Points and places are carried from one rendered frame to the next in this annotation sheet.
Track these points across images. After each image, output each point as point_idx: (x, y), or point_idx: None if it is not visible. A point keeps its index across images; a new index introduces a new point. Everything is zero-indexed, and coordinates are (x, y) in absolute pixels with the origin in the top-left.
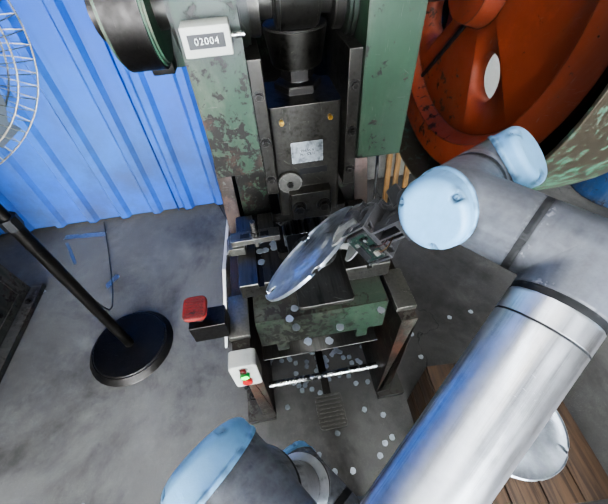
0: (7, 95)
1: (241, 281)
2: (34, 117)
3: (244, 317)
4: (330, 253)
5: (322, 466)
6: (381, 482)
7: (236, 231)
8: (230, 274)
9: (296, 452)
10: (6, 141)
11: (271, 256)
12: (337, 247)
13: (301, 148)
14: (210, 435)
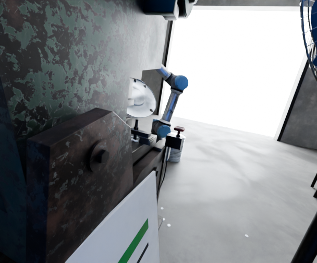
0: None
1: (154, 135)
2: (306, 54)
3: (158, 142)
4: (141, 80)
5: (159, 119)
6: (165, 69)
7: (139, 147)
8: (154, 158)
9: (162, 121)
10: None
11: (133, 134)
12: (137, 79)
13: None
14: (181, 75)
